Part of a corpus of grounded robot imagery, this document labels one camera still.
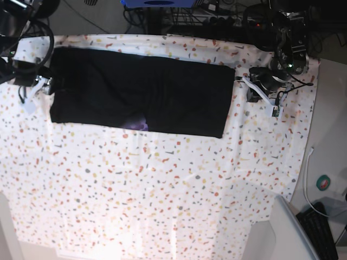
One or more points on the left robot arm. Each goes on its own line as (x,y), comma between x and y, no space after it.
(277,27)

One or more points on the black t-shirt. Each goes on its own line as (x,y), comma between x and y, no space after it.
(145,93)

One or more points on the white bin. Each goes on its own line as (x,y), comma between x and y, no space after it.
(280,237)

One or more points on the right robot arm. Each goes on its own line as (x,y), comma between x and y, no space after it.
(21,19)

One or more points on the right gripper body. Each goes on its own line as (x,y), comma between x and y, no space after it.
(28,74)

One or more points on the green tape roll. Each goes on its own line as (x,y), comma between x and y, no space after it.
(323,183)

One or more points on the black keyboard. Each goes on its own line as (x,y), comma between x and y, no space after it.
(318,231)

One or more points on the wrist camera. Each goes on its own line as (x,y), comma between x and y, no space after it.
(276,111)
(29,107)

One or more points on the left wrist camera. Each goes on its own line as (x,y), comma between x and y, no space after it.
(276,111)

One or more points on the black power strip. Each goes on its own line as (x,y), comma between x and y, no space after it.
(235,21)

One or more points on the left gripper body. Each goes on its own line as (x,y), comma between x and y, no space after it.
(269,81)

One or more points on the terrazzo patterned tablecloth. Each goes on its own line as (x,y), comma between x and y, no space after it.
(106,193)

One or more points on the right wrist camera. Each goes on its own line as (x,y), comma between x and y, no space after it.
(29,107)

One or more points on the blue box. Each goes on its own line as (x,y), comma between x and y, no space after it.
(158,3)

